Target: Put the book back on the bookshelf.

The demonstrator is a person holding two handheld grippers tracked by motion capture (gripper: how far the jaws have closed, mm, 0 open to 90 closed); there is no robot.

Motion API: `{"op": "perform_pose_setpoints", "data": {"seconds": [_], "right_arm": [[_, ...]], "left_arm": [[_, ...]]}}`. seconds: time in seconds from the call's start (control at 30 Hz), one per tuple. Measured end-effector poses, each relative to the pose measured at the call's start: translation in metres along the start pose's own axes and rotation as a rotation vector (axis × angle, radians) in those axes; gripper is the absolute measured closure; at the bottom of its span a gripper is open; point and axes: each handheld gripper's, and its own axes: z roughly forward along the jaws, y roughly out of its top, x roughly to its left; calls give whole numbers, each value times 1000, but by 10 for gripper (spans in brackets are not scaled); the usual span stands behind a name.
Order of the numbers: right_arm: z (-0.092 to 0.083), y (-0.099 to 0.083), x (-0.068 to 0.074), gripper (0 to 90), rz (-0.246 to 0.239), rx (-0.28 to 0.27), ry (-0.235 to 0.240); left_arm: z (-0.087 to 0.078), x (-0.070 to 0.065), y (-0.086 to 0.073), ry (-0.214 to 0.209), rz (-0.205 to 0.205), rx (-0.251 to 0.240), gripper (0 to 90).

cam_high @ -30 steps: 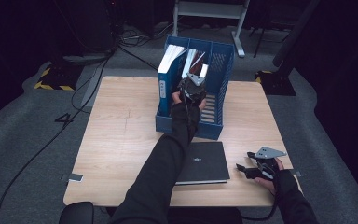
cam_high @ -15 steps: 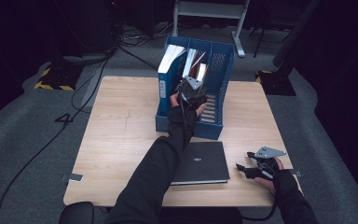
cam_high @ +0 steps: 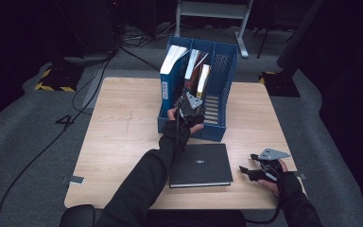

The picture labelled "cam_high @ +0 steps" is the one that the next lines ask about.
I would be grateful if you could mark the black slanted pole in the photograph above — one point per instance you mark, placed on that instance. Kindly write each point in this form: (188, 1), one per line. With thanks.
(299, 34)

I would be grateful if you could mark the blue plastic file rack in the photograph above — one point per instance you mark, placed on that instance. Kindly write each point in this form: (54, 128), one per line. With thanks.
(223, 78)

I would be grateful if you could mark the grey metal beam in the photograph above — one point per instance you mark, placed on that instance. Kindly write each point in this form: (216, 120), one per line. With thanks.
(93, 91)

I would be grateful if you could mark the thick blue book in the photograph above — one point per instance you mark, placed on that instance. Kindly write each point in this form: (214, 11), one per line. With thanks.
(170, 88)

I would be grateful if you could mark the person's right hand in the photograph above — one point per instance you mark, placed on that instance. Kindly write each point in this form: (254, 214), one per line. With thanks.
(274, 188)

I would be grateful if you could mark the person's left hand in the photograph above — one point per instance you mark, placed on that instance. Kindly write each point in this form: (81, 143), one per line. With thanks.
(176, 134)

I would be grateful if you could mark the black chair part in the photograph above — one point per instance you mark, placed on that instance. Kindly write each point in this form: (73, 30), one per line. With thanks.
(77, 216)

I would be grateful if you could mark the white metal stand frame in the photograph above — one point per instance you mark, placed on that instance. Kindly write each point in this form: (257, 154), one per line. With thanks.
(214, 9)

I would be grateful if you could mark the grey tape tab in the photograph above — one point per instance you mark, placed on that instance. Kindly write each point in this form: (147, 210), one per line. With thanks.
(301, 176)
(74, 180)

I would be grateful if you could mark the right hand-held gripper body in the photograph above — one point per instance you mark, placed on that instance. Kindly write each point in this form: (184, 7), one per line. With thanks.
(273, 154)

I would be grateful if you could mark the black yellow striped stand base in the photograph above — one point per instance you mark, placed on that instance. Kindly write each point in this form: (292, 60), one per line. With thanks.
(60, 78)

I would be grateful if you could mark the yellow book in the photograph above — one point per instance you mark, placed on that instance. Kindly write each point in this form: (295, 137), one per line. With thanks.
(203, 78)

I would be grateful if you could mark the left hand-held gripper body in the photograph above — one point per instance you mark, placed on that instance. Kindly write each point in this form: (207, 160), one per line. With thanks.
(193, 102)

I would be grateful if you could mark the black hardcover book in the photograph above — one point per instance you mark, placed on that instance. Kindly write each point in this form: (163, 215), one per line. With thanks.
(201, 167)

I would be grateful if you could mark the colourful illustrated book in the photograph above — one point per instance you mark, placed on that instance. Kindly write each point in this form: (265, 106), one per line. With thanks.
(191, 63)

